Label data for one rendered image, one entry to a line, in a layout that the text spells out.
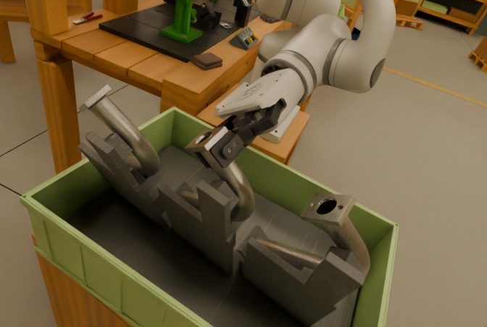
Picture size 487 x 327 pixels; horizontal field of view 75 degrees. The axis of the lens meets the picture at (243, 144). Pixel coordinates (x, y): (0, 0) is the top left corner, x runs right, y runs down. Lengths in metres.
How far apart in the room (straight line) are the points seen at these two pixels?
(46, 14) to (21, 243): 1.01
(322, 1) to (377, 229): 0.58
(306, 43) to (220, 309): 0.48
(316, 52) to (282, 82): 0.10
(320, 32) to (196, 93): 0.62
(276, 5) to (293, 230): 0.58
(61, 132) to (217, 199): 1.31
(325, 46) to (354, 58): 0.05
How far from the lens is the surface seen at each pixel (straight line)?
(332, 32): 0.56
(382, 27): 0.51
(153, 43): 1.37
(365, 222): 0.80
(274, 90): 0.42
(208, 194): 0.39
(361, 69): 0.50
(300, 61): 0.49
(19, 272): 1.73
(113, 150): 0.46
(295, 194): 0.80
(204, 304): 0.66
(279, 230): 0.79
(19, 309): 1.65
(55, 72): 1.47
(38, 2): 1.39
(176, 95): 1.12
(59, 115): 1.59
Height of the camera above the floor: 1.44
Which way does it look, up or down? 37 degrees down
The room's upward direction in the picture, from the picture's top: 17 degrees clockwise
